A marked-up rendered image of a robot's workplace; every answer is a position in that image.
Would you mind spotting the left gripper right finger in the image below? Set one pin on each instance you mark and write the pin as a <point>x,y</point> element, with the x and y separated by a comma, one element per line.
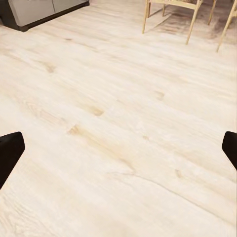
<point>229,146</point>

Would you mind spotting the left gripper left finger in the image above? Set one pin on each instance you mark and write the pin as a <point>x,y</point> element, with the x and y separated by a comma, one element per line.
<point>12,147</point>

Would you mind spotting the fridge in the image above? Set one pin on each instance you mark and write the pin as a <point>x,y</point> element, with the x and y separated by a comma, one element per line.
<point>22,15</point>

